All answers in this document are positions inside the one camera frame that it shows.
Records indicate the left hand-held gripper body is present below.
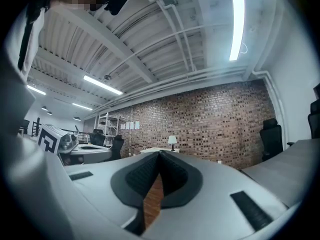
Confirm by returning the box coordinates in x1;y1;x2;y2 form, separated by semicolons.
37;123;79;160

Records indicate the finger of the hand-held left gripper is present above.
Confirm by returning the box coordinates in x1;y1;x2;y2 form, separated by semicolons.
70;146;113;164
74;143;109;150

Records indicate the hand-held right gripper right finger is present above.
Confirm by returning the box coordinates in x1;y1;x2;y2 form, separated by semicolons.
144;149;290;240

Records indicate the person's white shirt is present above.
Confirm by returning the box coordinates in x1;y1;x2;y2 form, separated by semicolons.
5;4;48;78

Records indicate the black strap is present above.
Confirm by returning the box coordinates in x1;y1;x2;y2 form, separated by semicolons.
17;7;45;70

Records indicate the white table lamp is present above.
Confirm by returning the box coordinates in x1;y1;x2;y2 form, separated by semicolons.
167;134;179;152

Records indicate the ceiling tube light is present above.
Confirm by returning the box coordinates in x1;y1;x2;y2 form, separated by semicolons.
229;0;246;62
82;74;124;96
72;102;94;111
26;84;47;96

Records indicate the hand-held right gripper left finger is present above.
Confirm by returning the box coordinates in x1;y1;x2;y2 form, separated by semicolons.
63;149;161;237

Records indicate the white square table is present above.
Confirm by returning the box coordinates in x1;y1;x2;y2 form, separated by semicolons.
140;146;181;155

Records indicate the white metal shelf rack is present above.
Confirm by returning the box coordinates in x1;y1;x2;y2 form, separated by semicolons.
97;112;121;148

